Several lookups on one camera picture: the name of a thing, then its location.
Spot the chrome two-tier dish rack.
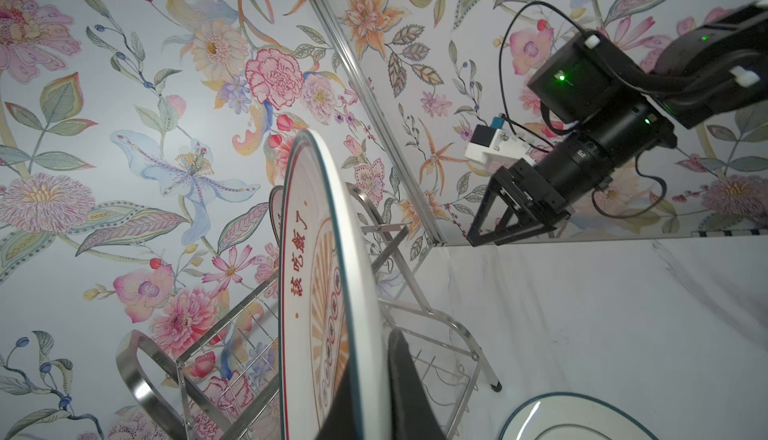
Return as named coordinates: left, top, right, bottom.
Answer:
left=116, top=185, right=502, bottom=439

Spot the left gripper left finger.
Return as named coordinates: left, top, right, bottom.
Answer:
left=316, top=373, right=356, bottom=440

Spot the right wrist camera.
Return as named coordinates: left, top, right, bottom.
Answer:
left=465, top=116, right=535, bottom=167

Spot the patterned plate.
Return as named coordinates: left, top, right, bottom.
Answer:
left=268, top=185, right=284, bottom=246

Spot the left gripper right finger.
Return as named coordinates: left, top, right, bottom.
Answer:
left=387, top=330, right=446, bottom=440

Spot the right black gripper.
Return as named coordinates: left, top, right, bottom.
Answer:
left=466, top=100, right=677, bottom=247

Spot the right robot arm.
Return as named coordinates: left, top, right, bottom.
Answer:
left=465, top=1, right=767, bottom=246

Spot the white plate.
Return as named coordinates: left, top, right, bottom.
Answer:
left=498, top=392, right=657, bottom=440
left=279, top=130, right=392, bottom=439

